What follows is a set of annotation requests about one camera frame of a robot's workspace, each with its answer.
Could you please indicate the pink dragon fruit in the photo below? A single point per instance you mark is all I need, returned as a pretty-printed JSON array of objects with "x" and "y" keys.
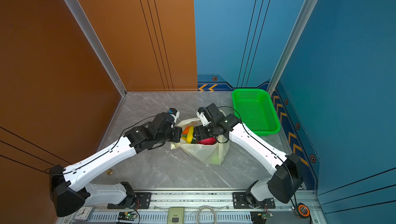
[{"x": 207, "y": 141}]

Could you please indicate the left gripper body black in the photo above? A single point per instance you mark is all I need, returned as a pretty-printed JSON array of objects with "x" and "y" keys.
[{"x": 173, "y": 135}]

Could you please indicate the aluminium corner post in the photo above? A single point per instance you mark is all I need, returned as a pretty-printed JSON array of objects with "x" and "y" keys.
[
  {"x": 301, "y": 21},
  {"x": 93, "y": 39}
]

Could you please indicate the small circuit board right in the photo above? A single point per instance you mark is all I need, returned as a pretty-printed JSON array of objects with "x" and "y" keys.
[{"x": 260, "y": 217}]

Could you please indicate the green plastic basket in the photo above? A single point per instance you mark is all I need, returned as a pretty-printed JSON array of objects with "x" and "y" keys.
[{"x": 256, "y": 110}]

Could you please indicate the yellow banana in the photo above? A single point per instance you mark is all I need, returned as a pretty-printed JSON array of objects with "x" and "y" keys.
[{"x": 189, "y": 137}]

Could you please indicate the translucent yellowish plastic bag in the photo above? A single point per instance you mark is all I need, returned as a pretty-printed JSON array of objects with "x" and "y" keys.
[{"x": 208, "y": 154}]

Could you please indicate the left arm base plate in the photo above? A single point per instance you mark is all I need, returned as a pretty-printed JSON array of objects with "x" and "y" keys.
[{"x": 142, "y": 200}]

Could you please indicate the green circuit board left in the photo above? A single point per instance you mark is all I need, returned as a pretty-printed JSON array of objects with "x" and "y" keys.
[{"x": 127, "y": 218}]

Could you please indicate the aluminium front rail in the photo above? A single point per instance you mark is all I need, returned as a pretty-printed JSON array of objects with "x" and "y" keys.
[{"x": 206, "y": 207}]

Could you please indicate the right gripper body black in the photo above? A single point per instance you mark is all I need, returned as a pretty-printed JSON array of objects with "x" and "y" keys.
[{"x": 207, "y": 131}]

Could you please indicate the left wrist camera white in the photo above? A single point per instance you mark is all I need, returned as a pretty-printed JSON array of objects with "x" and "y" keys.
[{"x": 175, "y": 115}]

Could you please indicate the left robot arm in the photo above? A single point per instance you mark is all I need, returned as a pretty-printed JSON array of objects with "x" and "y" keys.
[{"x": 71, "y": 187}]

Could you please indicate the right aluminium corner post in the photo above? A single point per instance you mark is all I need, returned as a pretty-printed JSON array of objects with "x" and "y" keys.
[{"x": 301, "y": 21}]

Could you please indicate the small analog clock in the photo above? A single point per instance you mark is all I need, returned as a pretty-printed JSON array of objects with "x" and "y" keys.
[{"x": 83, "y": 214}]

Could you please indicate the left aluminium corner post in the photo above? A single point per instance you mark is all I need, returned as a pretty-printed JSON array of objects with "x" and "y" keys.
[{"x": 93, "y": 39}]

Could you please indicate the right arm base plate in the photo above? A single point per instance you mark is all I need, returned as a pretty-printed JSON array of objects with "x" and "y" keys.
[{"x": 242, "y": 200}]

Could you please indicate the orange black tape measure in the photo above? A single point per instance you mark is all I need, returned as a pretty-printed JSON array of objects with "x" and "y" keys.
[{"x": 302, "y": 211}]

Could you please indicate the pale green handheld device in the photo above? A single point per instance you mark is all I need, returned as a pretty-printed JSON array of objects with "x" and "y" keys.
[{"x": 176, "y": 215}]

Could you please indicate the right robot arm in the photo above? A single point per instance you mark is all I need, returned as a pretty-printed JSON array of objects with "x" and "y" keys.
[{"x": 285, "y": 170}]

